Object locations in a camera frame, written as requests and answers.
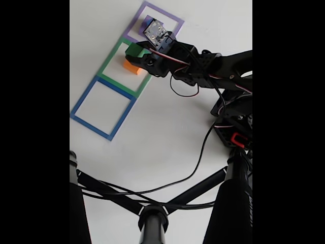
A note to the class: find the green block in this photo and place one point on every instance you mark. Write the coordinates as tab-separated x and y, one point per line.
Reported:
133	50

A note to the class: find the orange block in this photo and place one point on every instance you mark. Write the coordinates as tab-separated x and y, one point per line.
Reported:
129	67

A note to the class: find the purple block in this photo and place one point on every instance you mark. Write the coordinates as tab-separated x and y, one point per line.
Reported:
142	29

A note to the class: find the red clamp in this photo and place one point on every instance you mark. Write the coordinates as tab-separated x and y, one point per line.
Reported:
238	139

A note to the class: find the black tripod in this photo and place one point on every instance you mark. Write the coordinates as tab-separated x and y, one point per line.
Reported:
152	223

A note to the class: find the dark gripper camera box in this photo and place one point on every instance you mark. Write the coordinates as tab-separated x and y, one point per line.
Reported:
157	34

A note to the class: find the purple square frame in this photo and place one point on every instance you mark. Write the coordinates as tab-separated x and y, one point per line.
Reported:
132	25

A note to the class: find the green square frame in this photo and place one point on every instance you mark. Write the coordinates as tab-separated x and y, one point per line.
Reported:
111	57

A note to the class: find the blue square frame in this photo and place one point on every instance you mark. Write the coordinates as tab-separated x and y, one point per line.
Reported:
91	127

